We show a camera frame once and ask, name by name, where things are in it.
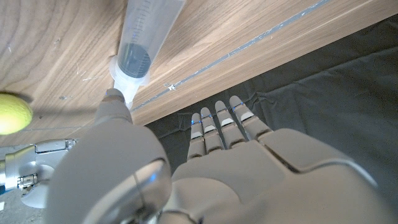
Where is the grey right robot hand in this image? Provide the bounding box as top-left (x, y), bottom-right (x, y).
top-left (0, 138), bottom-right (78, 191)

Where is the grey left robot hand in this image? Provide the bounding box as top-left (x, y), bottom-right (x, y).
top-left (45, 88), bottom-right (398, 224)

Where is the clear plastic syringe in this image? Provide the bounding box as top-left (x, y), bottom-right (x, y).
top-left (108, 0), bottom-right (187, 110)

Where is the yellow ball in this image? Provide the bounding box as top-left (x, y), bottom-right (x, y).
top-left (0, 92), bottom-right (34, 136)

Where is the black backdrop curtain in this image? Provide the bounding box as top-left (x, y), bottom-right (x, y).
top-left (146, 14), bottom-right (398, 206)

